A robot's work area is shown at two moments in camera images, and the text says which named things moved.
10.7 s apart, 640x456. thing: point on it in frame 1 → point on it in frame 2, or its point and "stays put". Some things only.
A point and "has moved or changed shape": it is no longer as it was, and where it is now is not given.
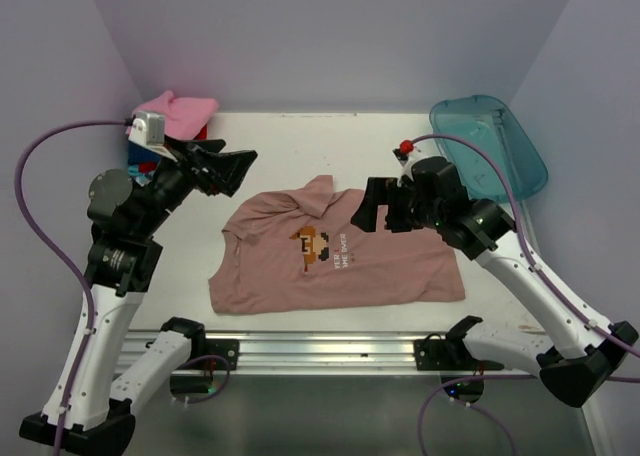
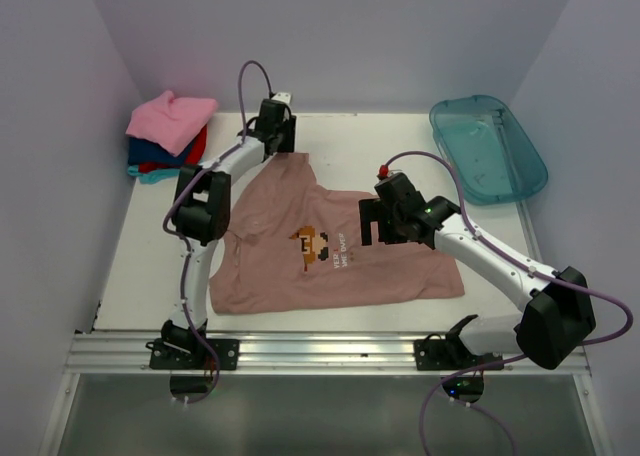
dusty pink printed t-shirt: x=297 y=248 has moved or changed shape
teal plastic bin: x=496 y=126 stays put
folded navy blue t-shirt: x=138 y=154 stays put
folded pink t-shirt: x=184 y=117 stays put
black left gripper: x=224 y=170 → x=288 y=143
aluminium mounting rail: x=314 y=352 stays put
